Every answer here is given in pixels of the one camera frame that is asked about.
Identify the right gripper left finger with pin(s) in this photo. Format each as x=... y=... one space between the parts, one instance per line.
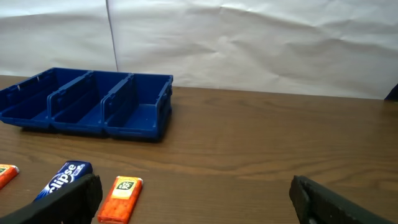
x=68 y=202

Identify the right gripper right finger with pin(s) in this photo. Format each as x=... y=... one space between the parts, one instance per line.
x=323 y=205

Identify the blue candy pack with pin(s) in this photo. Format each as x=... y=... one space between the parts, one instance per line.
x=66 y=174

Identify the orange candy box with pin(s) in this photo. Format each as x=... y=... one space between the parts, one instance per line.
x=119 y=202
x=6 y=175

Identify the blue tray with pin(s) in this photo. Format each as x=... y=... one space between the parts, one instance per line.
x=143 y=118

